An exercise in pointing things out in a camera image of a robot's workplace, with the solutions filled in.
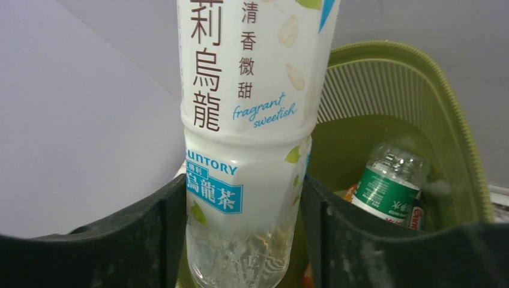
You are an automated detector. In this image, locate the white Suntory oolong tea bottle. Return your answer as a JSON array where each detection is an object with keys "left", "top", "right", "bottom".
[{"left": 176, "top": 0, "right": 340, "bottom": 287}]

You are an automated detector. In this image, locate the green ribbed plastic bin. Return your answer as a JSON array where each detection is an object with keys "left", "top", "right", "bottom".
[{"left": 176, "top": 40, "right": 496, "bottom": 288}]

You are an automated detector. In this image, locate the orange jasmine tea bottle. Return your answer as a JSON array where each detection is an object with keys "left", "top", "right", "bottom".
[{"left": 302, "top": 184, "right": 356, "bottom": 287}]

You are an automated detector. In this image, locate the green white label water bottle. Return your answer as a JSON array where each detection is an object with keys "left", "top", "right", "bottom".
[{"left": 351, "top": 143, "right": 430, "bottom": 226}]

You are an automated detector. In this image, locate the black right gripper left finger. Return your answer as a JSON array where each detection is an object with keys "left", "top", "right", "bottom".
[{"left": 1, "top": 175, "right": 187, "bottom": 287}]

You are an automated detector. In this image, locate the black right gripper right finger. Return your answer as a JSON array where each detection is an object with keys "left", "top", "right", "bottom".
[{"left": 300, "top": 176, "right": 508, "bottom": 287}]

